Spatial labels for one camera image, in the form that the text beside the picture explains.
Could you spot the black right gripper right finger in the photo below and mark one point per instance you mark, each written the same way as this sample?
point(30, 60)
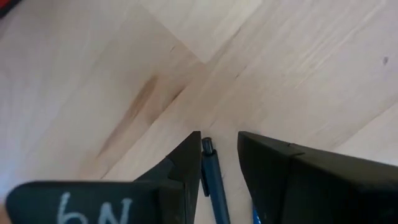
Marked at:
point(311, 189)

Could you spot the bright blue pen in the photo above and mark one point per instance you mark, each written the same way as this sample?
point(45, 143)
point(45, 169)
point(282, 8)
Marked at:
point(255, 216)

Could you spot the dark blue pen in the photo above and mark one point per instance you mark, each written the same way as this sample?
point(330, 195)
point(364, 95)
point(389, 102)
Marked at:
point(214, 183)

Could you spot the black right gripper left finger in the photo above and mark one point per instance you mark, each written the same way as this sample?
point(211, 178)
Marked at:
point(174, 186)

